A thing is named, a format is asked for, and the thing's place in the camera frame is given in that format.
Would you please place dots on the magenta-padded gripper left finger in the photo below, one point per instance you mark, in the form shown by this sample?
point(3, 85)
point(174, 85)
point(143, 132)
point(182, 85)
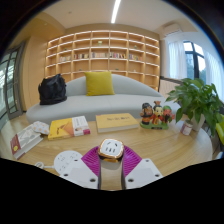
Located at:
point(81, 173)

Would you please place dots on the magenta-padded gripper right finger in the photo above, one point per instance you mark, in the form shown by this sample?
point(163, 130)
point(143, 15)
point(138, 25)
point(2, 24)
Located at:
point(141, 173)

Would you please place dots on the round white power strip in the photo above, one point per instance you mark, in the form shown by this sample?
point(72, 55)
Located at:
point(66, 160)

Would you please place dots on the yellow and white book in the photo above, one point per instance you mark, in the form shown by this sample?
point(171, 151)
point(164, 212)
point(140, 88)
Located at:
point(68, 127)

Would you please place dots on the flat yellow book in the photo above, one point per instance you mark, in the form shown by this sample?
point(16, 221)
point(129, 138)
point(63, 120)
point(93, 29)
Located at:
point(116, 121)

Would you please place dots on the colourful figurine group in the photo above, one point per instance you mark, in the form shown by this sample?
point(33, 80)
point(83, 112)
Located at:
point(156, 115)

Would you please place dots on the small patterned pouch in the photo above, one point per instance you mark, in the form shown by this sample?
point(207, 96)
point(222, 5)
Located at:
point(41, 127)

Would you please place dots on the small red and white can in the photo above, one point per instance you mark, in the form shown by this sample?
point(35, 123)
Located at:
point(186, 128)

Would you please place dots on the red and white book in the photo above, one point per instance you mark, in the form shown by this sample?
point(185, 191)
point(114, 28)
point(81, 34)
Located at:
point(25, 140)

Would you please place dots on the grey curved sofa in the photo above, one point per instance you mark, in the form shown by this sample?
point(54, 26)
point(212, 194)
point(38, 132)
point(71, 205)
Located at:
point(93, 105)

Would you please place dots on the black backpack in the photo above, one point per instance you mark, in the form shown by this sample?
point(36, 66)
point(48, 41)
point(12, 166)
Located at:
point(52, 90)

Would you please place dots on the white radiator cover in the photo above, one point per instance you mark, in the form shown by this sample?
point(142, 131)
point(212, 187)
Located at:
point(166, 87)

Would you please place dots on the green chair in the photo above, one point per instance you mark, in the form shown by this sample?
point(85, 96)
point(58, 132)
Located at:
point(220, 130)

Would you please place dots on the green potted plant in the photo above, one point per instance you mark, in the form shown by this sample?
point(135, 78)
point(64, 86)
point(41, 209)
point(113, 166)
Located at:
point(196, 100)

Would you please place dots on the yellow cushion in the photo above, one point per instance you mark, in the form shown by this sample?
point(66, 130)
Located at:
point(99, 83)

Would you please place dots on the grey glass door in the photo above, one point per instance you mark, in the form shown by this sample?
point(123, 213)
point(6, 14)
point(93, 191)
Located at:
point(10, 83)

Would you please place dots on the white sheer curtain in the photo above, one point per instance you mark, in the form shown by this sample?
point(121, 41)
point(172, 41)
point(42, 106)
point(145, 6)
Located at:
point(176, 60)
point(215, 71)

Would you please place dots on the wooden shelf unit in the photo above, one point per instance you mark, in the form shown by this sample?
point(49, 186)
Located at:
point(100, 50)

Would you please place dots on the dark-framed window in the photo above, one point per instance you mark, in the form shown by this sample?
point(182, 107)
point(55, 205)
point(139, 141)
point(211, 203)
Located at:
point(195, 60)

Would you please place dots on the white air conditioner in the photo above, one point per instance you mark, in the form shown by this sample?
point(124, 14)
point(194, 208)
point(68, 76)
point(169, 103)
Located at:
point(172, 29)

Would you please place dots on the long ceiling light strip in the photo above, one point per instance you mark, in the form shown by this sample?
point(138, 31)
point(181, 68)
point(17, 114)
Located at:
point(116, 10)

